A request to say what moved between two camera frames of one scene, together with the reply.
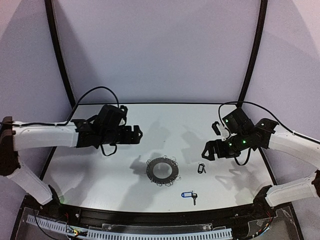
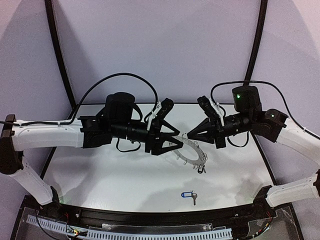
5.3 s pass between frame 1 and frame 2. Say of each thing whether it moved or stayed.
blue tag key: stayed
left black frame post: stayed
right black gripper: moved
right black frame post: stayed
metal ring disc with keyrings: moved
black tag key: stayed
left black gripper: moved
